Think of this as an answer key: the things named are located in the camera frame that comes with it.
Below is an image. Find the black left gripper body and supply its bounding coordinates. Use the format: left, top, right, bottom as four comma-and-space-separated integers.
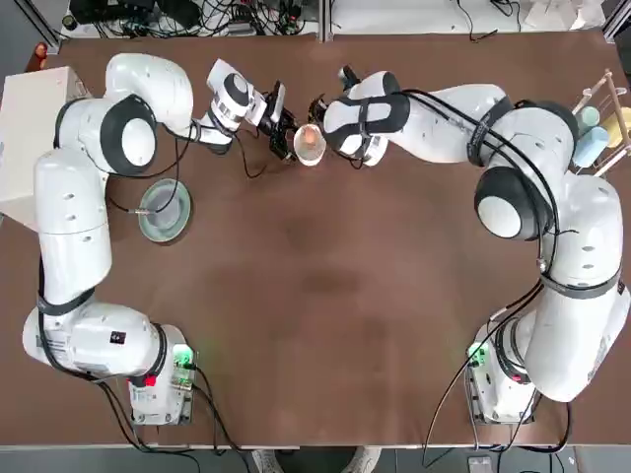
255, 82, 287, 134

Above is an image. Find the white bowl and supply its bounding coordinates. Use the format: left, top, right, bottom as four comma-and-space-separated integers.
293, 122, 327, 167

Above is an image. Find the grey bowl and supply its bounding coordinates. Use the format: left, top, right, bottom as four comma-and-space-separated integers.
142, 181, 181, 234

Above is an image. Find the pale green plate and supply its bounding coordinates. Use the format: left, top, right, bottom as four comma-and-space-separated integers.
137, 177, 193, 245

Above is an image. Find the cream toaster oven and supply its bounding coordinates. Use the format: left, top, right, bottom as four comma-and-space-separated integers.
0, 65, 93, 232

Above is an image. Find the yellow cup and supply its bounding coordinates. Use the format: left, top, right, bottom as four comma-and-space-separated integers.
602, 108, 631, 149

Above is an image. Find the person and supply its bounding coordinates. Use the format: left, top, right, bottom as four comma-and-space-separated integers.
251, 432, 377, 473

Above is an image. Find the aluminium profile post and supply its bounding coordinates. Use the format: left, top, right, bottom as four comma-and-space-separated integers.
316, 0, 333, 43

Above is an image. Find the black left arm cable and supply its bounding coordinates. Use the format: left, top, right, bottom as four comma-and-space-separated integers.
105, 117, 277, 219

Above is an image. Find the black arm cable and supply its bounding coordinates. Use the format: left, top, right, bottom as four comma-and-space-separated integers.
105, 117, 277, 219
401, 88, 584, 277

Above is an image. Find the tangle of black cables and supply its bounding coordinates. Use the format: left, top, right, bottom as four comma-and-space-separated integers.
61, 0, 317, 38

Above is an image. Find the loose black cable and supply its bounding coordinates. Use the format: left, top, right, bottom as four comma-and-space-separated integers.
456, 0, 500, 43

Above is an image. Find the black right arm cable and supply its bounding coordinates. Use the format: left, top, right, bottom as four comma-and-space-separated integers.
401, 88, 584, 277

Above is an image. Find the white wire dish rack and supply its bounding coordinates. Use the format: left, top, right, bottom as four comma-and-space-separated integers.
570, 68, 631, 179

